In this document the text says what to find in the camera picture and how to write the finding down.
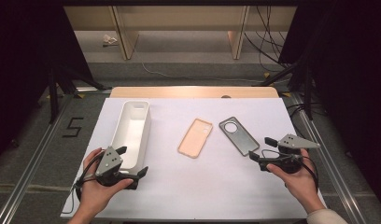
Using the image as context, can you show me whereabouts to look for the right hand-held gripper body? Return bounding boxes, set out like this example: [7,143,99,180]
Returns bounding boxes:
[258,133,321,175]

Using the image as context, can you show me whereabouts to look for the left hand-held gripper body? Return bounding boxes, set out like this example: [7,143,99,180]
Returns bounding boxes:
[94,146,140,190]

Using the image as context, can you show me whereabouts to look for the grey phone case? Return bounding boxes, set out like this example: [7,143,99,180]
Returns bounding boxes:
[219,116,261,157]

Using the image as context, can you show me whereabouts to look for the white storage box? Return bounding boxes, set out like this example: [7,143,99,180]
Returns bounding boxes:
[110,100,152,175]

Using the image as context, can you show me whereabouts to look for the beige phone case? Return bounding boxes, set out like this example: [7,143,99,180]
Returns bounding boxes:
[177,118,214,159]

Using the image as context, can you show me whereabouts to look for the person's left hand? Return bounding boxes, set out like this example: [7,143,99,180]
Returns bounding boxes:
[74,147,134,218]

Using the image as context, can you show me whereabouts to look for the person's right hand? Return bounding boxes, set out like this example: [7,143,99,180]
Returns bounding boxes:
[266,148,327,215]

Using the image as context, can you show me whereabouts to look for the black metal stand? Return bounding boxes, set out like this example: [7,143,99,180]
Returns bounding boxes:
[260,55,315,121]
[47,63,113,125]

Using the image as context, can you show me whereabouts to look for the light wooden table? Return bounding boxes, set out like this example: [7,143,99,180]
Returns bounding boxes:
[109,86,280,99]

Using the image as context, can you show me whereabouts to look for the black curtain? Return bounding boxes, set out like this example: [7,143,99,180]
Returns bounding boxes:
[0,0,94,162]
[278,0,381,216]

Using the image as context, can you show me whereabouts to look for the crumpled white paper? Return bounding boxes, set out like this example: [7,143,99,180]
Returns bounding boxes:
[102,34,119,48]

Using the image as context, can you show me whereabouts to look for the beige wooden desk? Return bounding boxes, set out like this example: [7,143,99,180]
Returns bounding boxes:
[63,5,298,61]

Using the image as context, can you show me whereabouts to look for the black floor cables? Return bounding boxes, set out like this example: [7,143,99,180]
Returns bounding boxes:
[286,102,328,118]

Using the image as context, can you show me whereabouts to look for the right hand-held gripper cable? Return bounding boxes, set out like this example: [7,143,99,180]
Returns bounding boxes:
[261,148,320,191]

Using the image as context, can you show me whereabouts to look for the hand-held gripper cable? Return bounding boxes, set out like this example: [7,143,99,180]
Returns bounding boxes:
[261,148,320,191]
[61,150,106,216]

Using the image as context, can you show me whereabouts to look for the left hand-held gripper cable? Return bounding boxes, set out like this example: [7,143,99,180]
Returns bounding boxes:
[61,150,106,216]

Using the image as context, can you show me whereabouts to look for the aluminium floor rail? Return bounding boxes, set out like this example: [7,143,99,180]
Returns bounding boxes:
[0,92,76,224]
[289,92,367,224]

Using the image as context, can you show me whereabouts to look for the black hanging cables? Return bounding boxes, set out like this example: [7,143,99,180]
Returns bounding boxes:
[243,5,294,73]

